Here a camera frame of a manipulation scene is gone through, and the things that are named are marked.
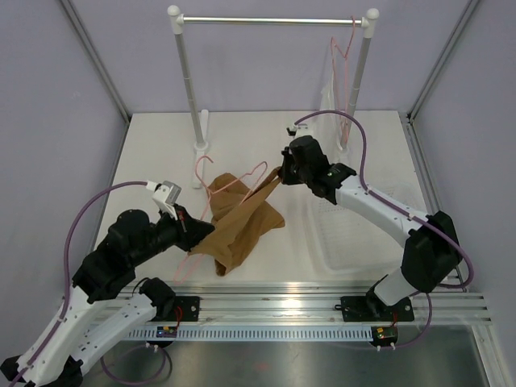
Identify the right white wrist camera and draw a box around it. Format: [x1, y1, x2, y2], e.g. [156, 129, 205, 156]
[286, 123, 315, 141]

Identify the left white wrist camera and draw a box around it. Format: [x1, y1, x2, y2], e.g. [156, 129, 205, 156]
[146, 181, 181, 220]

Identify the brown tank top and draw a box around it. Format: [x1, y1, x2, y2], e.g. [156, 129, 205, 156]
[189, 168, 285, 277]

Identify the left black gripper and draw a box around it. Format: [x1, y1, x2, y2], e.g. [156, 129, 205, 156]
[130, 202, 215, 267]

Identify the aluminium rail base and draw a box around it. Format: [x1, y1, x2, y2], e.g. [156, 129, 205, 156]
[167, 281, 492, 326]

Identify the white tank top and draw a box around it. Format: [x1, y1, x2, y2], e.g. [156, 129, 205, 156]
[317, 75, 340, 135]

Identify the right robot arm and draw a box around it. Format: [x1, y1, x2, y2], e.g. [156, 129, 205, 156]
[278, 135, 464, 321]

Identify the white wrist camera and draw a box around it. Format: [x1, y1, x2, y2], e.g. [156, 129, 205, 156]
[146, 181, 181, 220]
[286, 123, 315, 141]

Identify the purple cable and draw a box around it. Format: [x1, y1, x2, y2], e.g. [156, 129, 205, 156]
[293, 110, 476, 289]
[11, 180, 150, 387]

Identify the white slotted cable duct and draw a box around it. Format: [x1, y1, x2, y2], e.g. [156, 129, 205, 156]
[124, 326, 372, 342]

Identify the clear plastic tray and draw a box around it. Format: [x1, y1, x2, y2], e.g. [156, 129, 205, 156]
[305, 196, 403, 276]

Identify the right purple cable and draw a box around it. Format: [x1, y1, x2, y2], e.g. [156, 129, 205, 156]
[293, 110, 476, 289]

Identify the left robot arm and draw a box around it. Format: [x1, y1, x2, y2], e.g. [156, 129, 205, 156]
[1, 206, 214, 386]

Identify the white clothes rack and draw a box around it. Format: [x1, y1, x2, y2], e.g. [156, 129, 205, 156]
[166, 4, 381, 189]

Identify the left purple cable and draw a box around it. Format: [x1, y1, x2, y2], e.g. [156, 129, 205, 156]
[11, 180, 150, 387]

